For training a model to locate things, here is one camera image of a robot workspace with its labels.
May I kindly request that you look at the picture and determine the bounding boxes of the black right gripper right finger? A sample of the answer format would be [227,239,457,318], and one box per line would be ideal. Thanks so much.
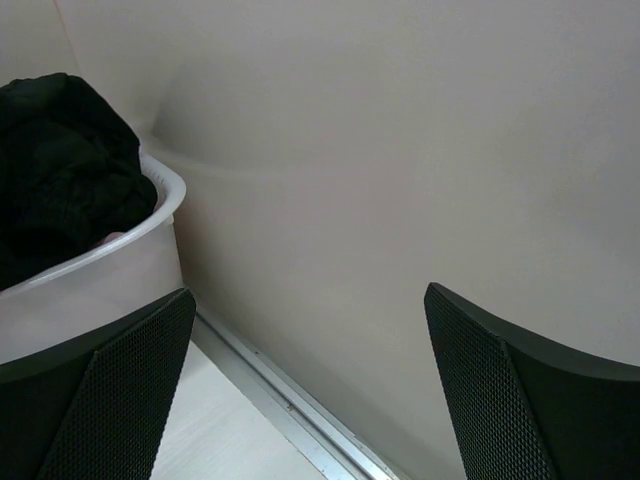
[424,282,639,479]

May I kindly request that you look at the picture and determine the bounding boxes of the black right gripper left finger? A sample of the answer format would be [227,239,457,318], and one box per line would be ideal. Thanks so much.
[1,288,195,479]

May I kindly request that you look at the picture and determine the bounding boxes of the black trousers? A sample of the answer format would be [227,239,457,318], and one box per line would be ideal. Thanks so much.
[1,73,158,289]

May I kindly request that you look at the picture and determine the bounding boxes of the white plastic laundry basket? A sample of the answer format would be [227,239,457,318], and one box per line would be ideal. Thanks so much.
[1,153,186,363]

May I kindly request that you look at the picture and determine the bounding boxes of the aluminium table edge rail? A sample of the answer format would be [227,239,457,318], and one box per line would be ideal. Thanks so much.
[193,307,408,479]

